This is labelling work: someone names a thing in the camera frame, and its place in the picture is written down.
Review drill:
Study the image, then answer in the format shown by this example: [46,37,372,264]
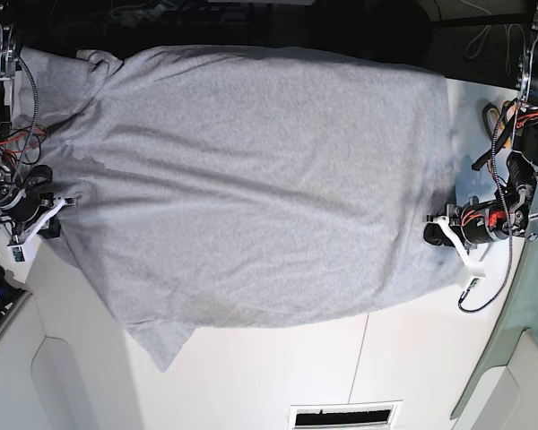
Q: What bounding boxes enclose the orange grey scissors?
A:
[482,102,516,140]

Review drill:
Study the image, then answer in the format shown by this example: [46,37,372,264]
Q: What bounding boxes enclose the beige chair right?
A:
[454,330,538,429]

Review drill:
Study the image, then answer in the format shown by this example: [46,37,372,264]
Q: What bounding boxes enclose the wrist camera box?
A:
[6,243,35,263]
[463,271,486,291]

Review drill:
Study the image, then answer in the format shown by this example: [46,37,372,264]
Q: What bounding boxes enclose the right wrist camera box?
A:
[6,243,35,263]

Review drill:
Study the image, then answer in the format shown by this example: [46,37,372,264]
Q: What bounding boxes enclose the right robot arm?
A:
[0,1,74,248]

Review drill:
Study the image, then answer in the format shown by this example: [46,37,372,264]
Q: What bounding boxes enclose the grey cable loop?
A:
[466,17,538,78]

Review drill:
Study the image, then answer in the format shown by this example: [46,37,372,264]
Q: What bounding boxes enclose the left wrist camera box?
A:
[463,271,486,291]

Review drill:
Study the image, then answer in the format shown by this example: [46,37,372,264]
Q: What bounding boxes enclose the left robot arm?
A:
[423,2,538,258]

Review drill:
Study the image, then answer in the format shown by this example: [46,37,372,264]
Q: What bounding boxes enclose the grey t-shirt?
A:
[20,46,461,370]

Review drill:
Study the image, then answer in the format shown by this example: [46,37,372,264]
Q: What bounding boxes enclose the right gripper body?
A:
[0,191,76,245]

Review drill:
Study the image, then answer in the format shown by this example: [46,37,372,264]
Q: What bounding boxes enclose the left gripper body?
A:
[426,197,520,273]

